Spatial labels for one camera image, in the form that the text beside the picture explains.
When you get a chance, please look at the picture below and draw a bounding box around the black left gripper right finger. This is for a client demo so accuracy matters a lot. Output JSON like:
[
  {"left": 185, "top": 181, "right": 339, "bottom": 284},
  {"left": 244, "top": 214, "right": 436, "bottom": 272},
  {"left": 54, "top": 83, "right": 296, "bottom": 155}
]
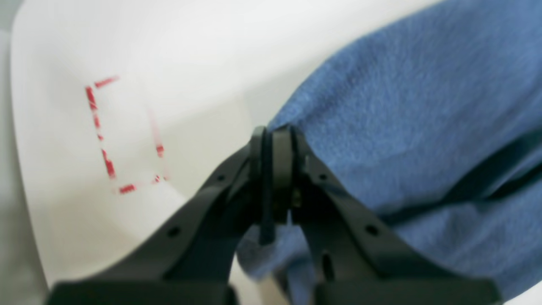
[{"left": 271, "top": 127, "right": 503, "bottom": 305}]

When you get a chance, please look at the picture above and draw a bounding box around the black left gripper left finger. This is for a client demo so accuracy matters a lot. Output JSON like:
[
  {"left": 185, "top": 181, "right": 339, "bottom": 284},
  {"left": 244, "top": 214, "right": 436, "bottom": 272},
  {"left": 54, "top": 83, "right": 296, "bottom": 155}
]
[{"left": 46, "top": 127, "right": 275, "bottom": 305}]

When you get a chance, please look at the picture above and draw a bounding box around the dark blue T-shirt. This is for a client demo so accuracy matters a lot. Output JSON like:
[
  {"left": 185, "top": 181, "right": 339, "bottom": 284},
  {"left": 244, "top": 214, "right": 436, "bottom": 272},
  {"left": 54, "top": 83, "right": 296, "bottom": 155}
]
[{"left": 235, "top": 0, "right": 542, "bottom": 305}]

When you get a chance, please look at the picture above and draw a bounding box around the red tape rectangle marking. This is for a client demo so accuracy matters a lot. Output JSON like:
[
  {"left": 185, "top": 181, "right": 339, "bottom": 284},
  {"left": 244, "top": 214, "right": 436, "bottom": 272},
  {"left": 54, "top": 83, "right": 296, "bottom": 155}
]
[{"left": 85, "top": 76, "right": 170, "bottom": 195}]

